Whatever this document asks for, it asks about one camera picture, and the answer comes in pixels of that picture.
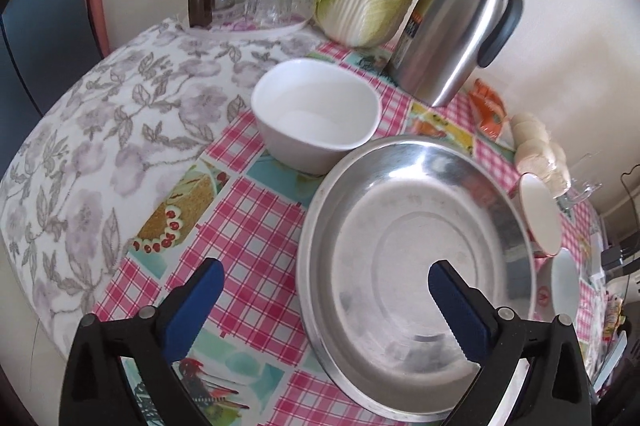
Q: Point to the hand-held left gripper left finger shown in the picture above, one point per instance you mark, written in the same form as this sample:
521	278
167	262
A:
196	306

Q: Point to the bag of white buns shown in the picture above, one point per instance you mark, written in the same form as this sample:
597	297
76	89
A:
537	151

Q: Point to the small white bowl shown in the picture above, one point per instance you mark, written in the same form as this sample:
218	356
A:
562	286

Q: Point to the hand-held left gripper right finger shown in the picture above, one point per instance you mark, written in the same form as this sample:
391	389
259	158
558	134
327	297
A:
460	306

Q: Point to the stainless steel thermos jug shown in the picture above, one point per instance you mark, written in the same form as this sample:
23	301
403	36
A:
450	31

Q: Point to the clear glass dish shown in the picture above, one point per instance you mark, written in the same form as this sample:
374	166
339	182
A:
580	186

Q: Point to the white ceramic bowl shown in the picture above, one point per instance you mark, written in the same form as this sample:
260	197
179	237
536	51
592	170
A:
315	106

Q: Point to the white floral towel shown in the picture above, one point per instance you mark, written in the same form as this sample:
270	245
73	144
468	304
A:
125	131

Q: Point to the small red-rimmed bowl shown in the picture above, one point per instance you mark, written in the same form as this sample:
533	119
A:
540	216

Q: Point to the colourful snack packet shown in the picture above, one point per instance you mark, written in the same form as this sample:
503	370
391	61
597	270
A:
614	318

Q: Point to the large stainless steel basin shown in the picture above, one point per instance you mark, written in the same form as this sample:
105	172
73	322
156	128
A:
400	226

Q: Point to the white floral tray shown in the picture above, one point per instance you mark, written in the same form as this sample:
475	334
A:
250	30

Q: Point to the pink checkered tablecloth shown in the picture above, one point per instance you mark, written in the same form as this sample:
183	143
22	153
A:
250	216

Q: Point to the orange snack packet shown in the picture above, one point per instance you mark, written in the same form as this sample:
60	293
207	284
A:
490	108

